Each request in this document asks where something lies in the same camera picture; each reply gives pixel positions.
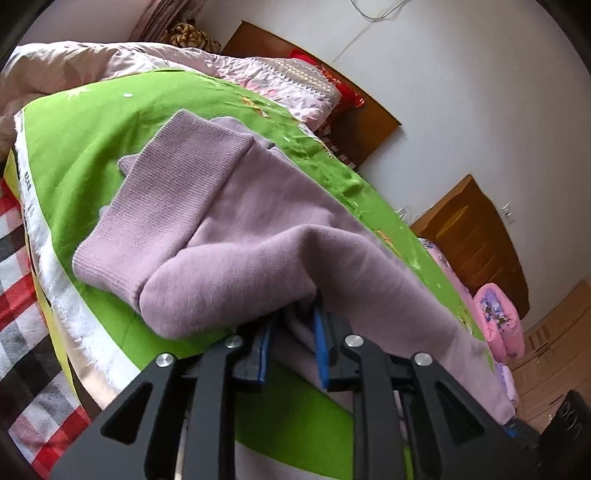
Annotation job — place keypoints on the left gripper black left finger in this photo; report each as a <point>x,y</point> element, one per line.
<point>176,418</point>

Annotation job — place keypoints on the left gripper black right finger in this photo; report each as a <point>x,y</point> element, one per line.
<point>411,418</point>

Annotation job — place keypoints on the lilac knit pants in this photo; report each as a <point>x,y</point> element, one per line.
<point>213,226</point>

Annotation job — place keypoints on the light wooden wardrobe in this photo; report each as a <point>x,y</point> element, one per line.
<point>557,359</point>

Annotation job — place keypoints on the red plaid blanket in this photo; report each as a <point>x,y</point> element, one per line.
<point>40,413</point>

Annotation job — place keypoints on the rolled pink floral quilt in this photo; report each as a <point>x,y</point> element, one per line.
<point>500,323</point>

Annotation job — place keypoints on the pink bed sheet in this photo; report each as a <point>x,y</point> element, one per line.
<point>464,294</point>

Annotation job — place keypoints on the green cartoon bed sheet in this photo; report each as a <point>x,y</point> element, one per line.
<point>68,145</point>

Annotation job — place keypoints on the large brown wooden headboard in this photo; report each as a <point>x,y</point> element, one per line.
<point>467,228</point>

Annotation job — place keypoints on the small brown wooden headboard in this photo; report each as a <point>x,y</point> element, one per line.
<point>352,136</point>

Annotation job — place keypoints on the red embroidered pillow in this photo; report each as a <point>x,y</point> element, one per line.
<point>350,98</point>

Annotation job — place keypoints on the pale pink patterned quilt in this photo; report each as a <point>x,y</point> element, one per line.
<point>39,69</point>

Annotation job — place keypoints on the brown yellow patterned blanket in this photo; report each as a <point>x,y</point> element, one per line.
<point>186,35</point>

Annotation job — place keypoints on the pink patterned curtain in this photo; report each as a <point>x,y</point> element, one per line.
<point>159,15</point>

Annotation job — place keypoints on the white wall socket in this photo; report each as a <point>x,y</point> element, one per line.
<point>507,213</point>

